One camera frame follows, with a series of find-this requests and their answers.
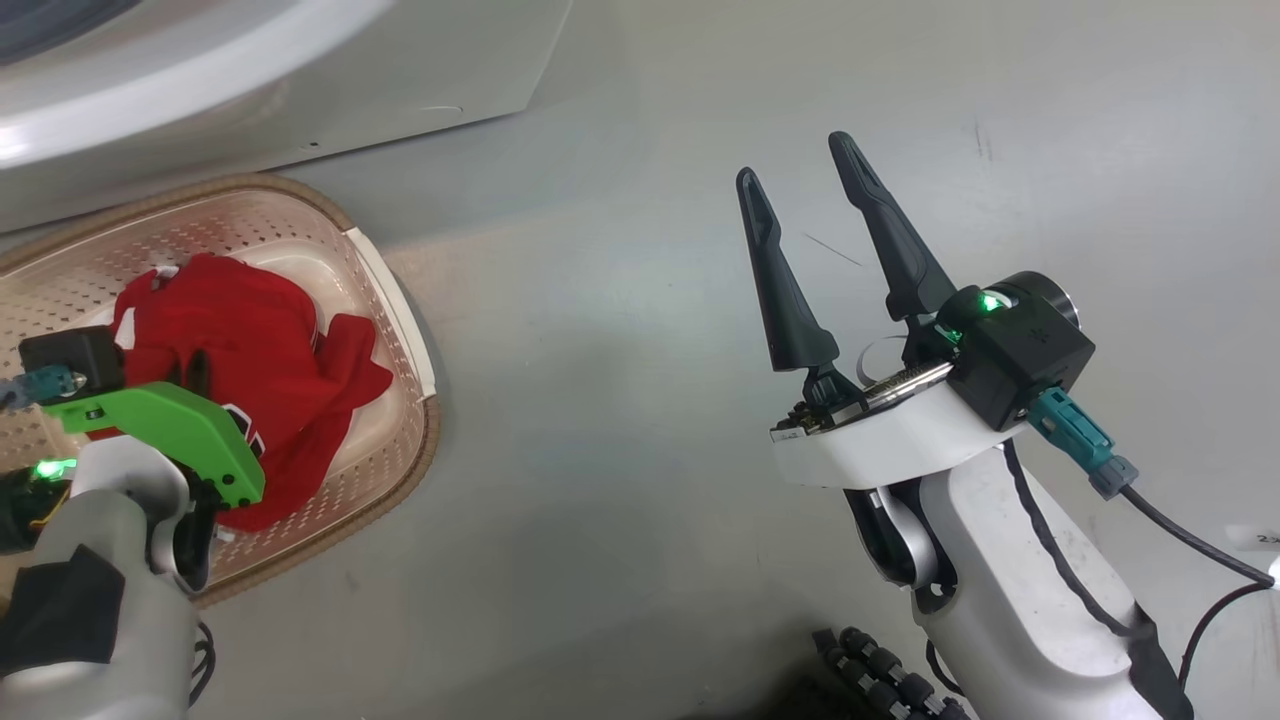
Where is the teal right camera connector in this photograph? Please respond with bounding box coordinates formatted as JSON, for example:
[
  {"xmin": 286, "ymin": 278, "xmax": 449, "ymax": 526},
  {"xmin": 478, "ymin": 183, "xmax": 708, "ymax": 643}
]
[{"xmin": 1027, "ymin": 387, "xmax": 1140, "ymax": 502}]

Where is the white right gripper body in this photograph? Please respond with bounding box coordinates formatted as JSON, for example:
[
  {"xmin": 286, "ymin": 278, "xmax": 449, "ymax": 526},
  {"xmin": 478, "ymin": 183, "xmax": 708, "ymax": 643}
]
[{"xmin": 769, "ymin": 317, "xmax": 1031, "ymax": 491}]

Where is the cream perforated laundry basket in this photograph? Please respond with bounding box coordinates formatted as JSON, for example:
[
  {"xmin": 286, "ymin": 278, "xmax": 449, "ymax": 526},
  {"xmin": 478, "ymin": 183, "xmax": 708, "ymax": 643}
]
[{"xmin": 0, "ymin": 172, "xmax": 444, "ymax": 610}]

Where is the black right camera cable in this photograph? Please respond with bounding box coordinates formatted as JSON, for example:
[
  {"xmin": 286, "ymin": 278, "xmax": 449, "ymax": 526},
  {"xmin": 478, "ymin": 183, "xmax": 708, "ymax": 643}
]
[{"xmin": 1118, "ymin": 484, "xmax": 1280, "ymax": 693}]

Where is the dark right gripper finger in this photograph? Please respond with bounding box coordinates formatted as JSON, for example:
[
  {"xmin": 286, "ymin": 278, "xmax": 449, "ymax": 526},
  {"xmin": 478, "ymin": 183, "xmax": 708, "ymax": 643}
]
[
  {"xmin": 736, "ymin": 166, "xmax": 841, "ymax": 374},
  {"xmin": 827, "ymin": 130, "xmax": 958, "ymax": 324}
]

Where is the red garment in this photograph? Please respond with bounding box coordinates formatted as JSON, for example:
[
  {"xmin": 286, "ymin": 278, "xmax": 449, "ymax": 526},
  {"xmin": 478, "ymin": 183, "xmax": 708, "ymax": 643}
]
[{"xmin": 108, "ymin": 251, "xmax": 397, "ymax": 534}]

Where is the teal camera connector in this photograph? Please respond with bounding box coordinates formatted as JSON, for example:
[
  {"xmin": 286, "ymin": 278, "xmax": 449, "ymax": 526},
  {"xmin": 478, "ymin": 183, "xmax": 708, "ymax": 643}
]
[
  {"xmin": 1027, "ymin": 387, "xmax": 1140, "ymax": 502},
  {"xmin": 0, "ymin": 365, "xmax": 87, "ymax": 412}
]

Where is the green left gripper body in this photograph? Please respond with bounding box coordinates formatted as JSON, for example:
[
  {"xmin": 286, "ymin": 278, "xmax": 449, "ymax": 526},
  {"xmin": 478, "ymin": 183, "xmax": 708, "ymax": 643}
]
[{"xmin": 41, "ymin": 381, "xmax": 267, "ymax": 510}]

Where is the teal left camera connector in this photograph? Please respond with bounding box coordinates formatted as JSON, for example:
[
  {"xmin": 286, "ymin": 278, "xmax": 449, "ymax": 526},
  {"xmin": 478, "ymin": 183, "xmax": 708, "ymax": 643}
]
[{"xmin": 0, "ymin": 365, "xmax": 87, "ymax": 412}]

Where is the white front-load washing machine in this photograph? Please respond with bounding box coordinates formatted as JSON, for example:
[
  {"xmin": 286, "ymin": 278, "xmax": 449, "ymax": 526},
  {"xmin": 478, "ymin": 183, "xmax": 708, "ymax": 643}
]
[{"xmin": 0, "ymin": 0, "xmax": 577, "ymax": 237}]

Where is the black corrugated cable chain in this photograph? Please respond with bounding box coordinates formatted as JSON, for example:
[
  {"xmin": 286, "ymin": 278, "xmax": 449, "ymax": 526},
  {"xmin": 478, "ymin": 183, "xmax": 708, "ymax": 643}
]
[{"xmin": 811, "ymin": 624, "xmax": 973, "ymax": 720}]

